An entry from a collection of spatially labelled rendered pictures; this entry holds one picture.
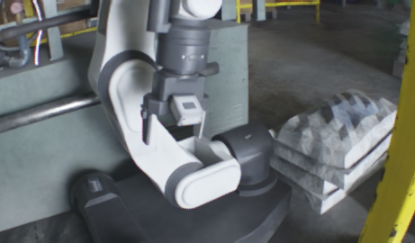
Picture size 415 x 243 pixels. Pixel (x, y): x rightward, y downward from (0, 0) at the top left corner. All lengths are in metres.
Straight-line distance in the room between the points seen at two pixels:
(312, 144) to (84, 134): 0.84
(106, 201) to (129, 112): 0.43
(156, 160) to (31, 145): 0.54
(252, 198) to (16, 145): 0.83
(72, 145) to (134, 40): 0.61
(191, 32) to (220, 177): 0.49
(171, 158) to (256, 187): 0.32
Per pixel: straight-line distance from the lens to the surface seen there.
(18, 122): 1.07
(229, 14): 1.49
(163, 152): 0.83
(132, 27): 0.70
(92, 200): 1.05
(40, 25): 1.09
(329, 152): 1.23
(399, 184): 0.79
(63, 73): 1.12
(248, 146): 0.98
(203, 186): 0.89
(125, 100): 0.68
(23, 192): 1.31
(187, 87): 0.56
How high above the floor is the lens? 0.85
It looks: 27 degrees down
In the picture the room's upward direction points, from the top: 3 degrees counter-clockwise
